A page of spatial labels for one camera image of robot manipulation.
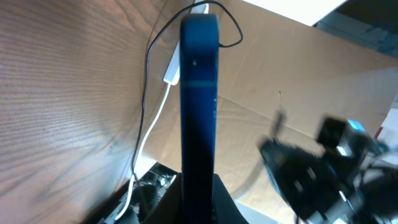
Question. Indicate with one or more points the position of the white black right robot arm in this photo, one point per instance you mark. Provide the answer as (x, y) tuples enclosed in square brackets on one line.
[(349, 183)]

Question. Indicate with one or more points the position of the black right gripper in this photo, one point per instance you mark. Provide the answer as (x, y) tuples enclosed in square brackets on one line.
[(313, 186)]

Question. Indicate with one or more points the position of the white power strip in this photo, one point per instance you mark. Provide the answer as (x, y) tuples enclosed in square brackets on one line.
[(172, 74)]

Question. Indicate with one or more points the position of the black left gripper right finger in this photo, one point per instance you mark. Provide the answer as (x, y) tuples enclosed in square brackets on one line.
[(224, 209)]

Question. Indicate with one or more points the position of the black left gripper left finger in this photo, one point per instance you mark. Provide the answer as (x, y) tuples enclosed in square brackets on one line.
[(169, 208)]

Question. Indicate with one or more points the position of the brown cardboard box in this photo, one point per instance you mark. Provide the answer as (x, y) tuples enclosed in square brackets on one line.
[(279, 64)]

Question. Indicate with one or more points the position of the blue Galaxy smartphone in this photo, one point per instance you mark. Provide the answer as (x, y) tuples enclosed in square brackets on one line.
[(199, 43)]

